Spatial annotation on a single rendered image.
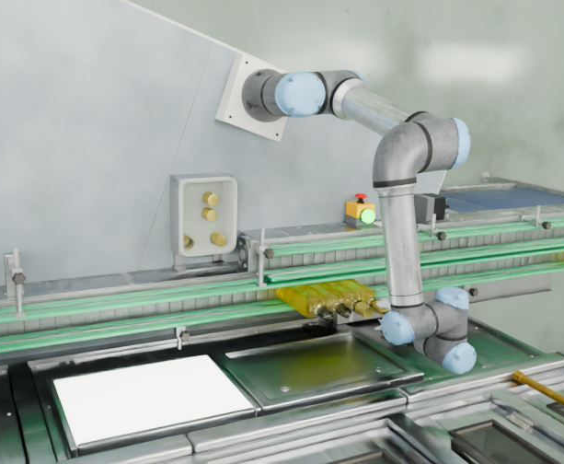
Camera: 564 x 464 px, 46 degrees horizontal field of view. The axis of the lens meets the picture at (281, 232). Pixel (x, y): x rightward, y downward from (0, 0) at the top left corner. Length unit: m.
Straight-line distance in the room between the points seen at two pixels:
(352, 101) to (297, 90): 0.15
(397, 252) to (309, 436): 0.45
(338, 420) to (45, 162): 0.99
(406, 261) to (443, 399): 0.44
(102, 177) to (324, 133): 0.70
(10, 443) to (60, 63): 0.93
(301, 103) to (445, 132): 0.42
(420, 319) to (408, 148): 0.38
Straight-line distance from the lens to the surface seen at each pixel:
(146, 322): 1.84
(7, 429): 1.66
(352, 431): 1.60
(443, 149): 1.51
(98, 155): 1.87
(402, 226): 1.46
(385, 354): 1.90
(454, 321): 1.57
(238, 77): 1.92
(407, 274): 1.47
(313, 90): 1.76
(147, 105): 1.89
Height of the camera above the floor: 2.57
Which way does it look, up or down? 60 degrees down
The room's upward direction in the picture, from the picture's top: 117 degrees clockwise
